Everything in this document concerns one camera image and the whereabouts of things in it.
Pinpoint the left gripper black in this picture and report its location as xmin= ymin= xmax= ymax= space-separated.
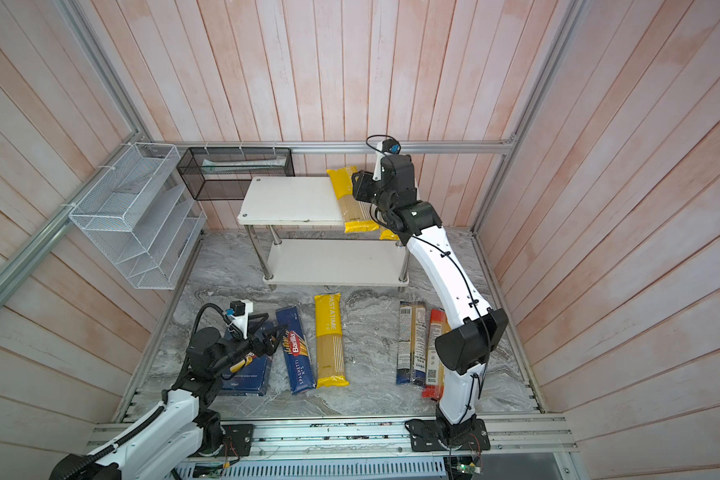
xmin=211 ymin=312 xmax=289 ymax=375

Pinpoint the yellow pastatime spaghetti bag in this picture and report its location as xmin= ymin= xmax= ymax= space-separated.
xmin=379 ymin=228 xmax=399 ymax=241
xmin=326 ymin=166 xmax=379 ymax=233
xmin=314 ymin=293 xmax=350 ymax=388

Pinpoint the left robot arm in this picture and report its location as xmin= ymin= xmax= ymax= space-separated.
xmin=50 ymin=301 xmax=287 ymax=479

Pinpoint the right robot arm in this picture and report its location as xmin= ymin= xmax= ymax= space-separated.
xmin=352 ymin=152 xmax=508 ymax=446

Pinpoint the white two-tier shelf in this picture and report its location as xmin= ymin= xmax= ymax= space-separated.
xmin=238 ymin=177 xmax=409 ymax=288

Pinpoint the blue Barilla spaghetti box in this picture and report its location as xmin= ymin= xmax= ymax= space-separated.
xmin=276 ymin=306 xmax=316 ymax=395

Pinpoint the blue Barilla rigatoni box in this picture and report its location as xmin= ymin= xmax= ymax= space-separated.
xmin=220 ymin=356 xmax=272 ymax=396

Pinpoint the blue-end spaghetti bag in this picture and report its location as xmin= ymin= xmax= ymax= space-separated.
xmin=396 ymin=301 xmax=428 ymax=386

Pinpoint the black mesh basket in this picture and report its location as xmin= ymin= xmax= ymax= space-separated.
xmin=177 ymin=146 xmax=295 ymax=201

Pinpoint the red-end spaghetti bag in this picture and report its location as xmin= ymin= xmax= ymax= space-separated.
xmin=422 ymin=308 xmax=450 ymax=401

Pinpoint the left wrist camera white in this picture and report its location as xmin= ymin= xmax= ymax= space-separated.
xmin=225 ymin=300 xmax=253 ymax=340

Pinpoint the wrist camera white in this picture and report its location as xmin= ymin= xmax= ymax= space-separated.
xmin=225 ymin=300 xmax=253 ymax=340
xmin=367 ymin=134 xmax=401 ymax=181

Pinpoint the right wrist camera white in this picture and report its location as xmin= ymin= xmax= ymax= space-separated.
xmin=367 ymin=134 xmax=401 ymax=181

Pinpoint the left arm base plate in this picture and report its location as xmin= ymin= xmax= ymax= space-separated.
xmin=197 ymin=424 xmax=255 ymax=458

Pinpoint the aluminium front rail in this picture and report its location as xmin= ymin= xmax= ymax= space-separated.
xmin=83 ymin=415 xmax=577 ymax=466

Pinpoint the white wire mesh organizer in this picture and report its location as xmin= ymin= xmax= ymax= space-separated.
xmin=70 ymin=143 xmax=206 ymax=290

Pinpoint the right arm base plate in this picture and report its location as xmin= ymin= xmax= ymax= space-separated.
xmin=404 ymin=415 xmax=491 ymax=453

